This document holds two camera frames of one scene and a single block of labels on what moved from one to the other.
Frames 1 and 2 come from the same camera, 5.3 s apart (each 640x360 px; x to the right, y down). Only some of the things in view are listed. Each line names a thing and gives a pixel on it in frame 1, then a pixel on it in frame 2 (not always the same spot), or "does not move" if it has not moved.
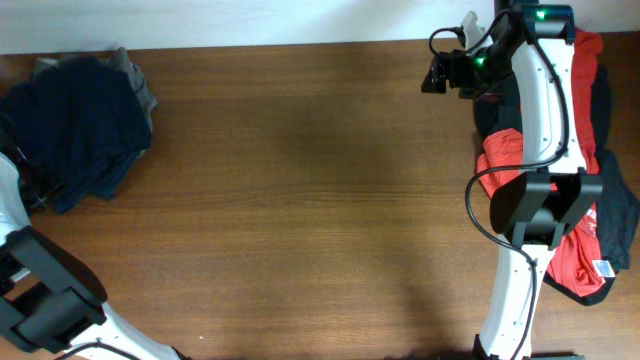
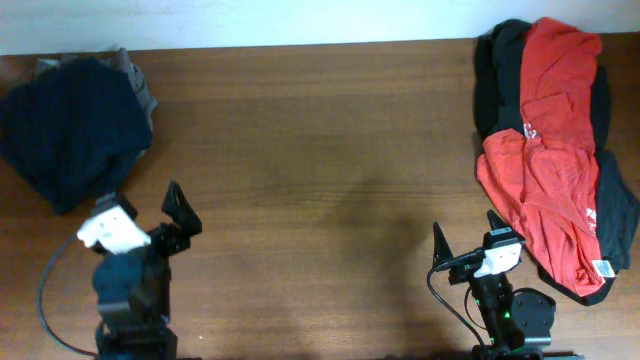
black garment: [501, 110] does not move
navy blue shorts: [77, 126] does not move
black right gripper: [439, 67] -> [442, 250]
